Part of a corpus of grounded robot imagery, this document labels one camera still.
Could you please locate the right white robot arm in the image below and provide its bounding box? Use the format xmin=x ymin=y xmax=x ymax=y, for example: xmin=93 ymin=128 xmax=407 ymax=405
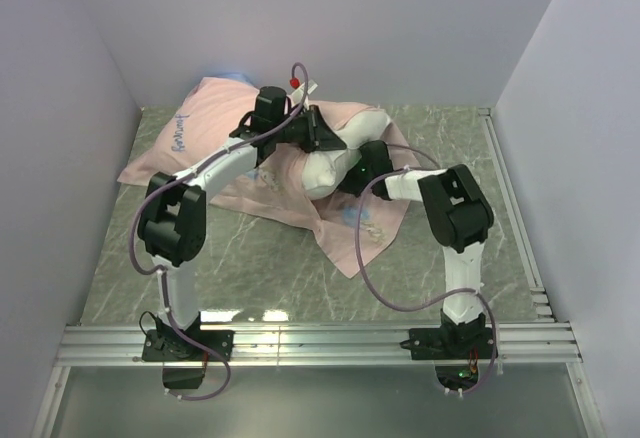
xmin=340 ymin=140 xmax=494 ymax=358

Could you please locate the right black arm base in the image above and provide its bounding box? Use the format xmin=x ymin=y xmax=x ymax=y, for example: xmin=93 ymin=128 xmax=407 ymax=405
xmin=399 ymin=324 xmax=498 ymax=397

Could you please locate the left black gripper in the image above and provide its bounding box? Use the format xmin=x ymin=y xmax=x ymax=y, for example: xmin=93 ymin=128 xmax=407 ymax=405
xmin=274 ymin=105 xmax=348 ymax=154

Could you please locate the pink cartoon pillowcase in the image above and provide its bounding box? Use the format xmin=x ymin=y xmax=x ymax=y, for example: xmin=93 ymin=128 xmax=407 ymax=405
xmin=118 ymin=78 xmax=417 ymax=278

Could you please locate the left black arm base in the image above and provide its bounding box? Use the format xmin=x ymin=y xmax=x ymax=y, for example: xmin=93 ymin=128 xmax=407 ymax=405
xmin=138 ymin=311 xmax=235 ymax=396

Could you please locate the aluminium mounting rail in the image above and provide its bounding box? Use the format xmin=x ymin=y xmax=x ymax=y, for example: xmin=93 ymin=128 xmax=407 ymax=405
xmin=54 ymin=322 xmax=582 ymax=367

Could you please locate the white pillow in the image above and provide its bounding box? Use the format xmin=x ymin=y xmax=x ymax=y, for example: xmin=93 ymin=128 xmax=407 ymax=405
xmin=301 ymin=102 xmax=391 ymax=201

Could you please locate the side aluminium rail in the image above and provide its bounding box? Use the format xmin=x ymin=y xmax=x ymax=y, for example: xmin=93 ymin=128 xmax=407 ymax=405
xmin=477 ymin=107 xmax=557 ymax=321

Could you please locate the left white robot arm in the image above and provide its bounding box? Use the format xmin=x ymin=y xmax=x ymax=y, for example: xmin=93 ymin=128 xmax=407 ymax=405
xmin=131 ymin=82 xmax=347 ymax=360

